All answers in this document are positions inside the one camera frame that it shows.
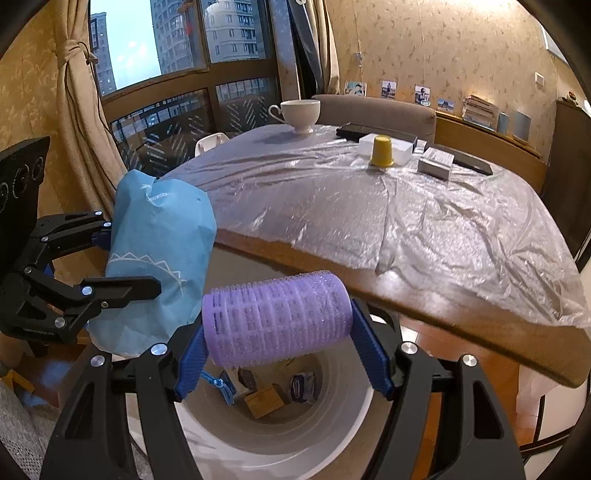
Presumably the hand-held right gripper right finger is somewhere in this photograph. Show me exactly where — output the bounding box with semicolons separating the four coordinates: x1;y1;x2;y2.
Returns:
352;298;527;480

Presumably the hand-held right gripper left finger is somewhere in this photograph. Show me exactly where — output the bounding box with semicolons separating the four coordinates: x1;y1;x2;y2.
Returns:
39;323;208;480

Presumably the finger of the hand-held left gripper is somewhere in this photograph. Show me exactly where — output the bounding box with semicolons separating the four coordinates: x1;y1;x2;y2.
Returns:
28;274;162;324
23;210;114;269

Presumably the light blue fabric bag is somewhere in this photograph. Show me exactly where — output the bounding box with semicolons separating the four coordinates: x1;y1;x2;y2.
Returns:
87;169;218;358

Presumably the purple hair roller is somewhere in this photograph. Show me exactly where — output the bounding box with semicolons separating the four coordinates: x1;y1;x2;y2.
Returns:
202;270;354;370

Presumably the white trash bin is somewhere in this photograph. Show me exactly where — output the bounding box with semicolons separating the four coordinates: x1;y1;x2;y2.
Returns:
127;311;402;480

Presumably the small wooden block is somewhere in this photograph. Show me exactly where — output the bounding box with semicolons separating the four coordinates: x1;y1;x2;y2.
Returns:
244;385;284;418

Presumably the tied beige curtain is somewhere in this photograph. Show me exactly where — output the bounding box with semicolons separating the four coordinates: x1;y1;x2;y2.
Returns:
46;0;130;217

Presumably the white chair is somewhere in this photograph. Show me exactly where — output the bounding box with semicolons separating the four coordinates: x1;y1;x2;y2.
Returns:
194;132;230;158

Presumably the clear plastic table cover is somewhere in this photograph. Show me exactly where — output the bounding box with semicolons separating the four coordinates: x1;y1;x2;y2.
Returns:
161;124;591;329

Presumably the grey textured cloth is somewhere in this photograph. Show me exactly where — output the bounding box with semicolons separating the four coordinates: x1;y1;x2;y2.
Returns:
0;378;61;480

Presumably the white medicine box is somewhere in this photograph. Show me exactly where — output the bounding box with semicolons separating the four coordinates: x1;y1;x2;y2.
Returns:
418;148;455;181

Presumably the yellow plastic cup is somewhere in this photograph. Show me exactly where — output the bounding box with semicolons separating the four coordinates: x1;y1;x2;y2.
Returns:
369;135;395;168

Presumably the plain white box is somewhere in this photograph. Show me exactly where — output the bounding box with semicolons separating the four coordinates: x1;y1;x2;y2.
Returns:
359;133;414;166

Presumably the large black tablet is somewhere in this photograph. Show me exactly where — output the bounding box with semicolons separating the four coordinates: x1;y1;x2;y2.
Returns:
416;141;494;176

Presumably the window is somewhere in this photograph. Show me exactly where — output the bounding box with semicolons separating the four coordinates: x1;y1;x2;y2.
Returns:
88;0;284;178

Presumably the brown backrest cushion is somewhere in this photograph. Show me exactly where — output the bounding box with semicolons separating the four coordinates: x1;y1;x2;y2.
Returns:
311;93;437;144

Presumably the white ceramic cup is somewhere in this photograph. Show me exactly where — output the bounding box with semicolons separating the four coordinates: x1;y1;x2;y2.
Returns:
269;99;321;134

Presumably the wooden ledge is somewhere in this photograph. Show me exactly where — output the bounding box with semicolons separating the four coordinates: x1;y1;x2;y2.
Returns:
434;112;548;195

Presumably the stack of books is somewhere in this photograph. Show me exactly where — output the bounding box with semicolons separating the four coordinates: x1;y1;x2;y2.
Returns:
462;95;500;125

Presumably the grey speaker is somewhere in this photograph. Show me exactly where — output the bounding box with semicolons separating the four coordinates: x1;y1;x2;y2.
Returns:
512;111;532;141

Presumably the dark wooden cabinet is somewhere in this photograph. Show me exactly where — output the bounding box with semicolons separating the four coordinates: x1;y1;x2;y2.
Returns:
540;99;591;259

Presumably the dark cloth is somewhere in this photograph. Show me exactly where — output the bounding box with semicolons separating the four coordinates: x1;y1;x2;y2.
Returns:
291;0;324;93

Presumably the beige patterned curtain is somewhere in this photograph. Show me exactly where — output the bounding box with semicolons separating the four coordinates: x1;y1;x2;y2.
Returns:
314;0;341;95

